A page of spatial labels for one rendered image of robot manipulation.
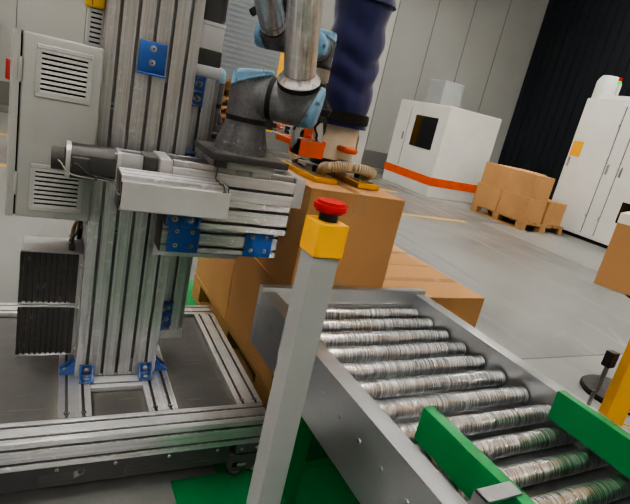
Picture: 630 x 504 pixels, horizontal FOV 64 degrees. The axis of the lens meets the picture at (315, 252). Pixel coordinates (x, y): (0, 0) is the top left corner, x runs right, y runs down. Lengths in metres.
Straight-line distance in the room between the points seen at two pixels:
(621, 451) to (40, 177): 1.60
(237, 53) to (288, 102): 10.06
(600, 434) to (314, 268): 0.84
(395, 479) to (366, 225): 1.01
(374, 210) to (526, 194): 7.01
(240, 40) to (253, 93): 10.06
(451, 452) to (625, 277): 2.11
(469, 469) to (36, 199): 1.25
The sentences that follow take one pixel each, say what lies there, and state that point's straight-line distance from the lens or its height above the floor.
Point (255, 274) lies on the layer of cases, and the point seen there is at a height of 0.49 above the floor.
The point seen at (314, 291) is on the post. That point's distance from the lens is 1.01.
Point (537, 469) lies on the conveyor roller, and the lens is 1.33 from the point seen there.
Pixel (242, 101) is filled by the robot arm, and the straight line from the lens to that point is 1.43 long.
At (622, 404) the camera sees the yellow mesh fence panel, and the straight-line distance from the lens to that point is 1.65.
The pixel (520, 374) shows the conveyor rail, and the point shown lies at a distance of 1.69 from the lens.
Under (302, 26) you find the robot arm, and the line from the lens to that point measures 1.31.
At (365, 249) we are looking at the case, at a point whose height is 0.74.
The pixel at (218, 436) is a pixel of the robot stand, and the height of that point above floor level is 0.18.
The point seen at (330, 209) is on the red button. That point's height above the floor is 1.03.
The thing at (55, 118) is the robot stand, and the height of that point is 1.03.
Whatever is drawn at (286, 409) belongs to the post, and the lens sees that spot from 1.14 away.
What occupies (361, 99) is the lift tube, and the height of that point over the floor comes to 1.27.
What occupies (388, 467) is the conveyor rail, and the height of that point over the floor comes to 0.55.
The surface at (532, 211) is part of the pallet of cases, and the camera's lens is 8.86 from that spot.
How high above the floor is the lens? 1.21
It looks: 16 degrees down
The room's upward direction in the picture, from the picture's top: 13 degrees clockwise
